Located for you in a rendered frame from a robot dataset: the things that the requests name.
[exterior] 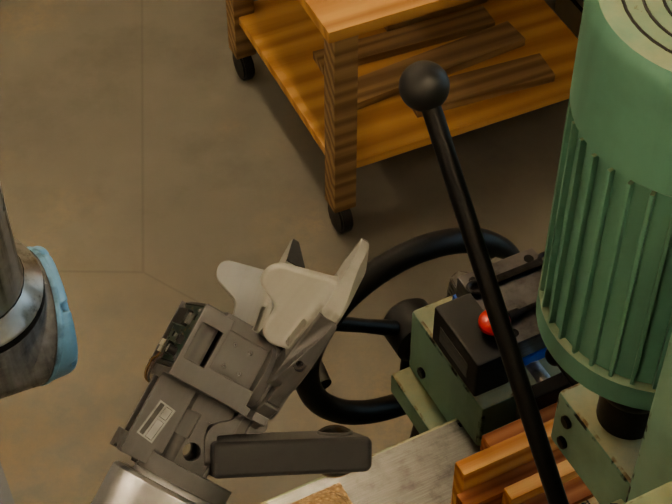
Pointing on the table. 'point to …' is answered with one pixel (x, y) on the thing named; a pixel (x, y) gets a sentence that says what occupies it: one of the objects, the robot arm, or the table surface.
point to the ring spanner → (510, 273)
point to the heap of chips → (327, 496)
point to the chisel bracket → (593, 446)
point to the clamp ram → (546, 392)
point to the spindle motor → (614, 207)
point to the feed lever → (480, 261)
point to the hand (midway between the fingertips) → (338, 243)
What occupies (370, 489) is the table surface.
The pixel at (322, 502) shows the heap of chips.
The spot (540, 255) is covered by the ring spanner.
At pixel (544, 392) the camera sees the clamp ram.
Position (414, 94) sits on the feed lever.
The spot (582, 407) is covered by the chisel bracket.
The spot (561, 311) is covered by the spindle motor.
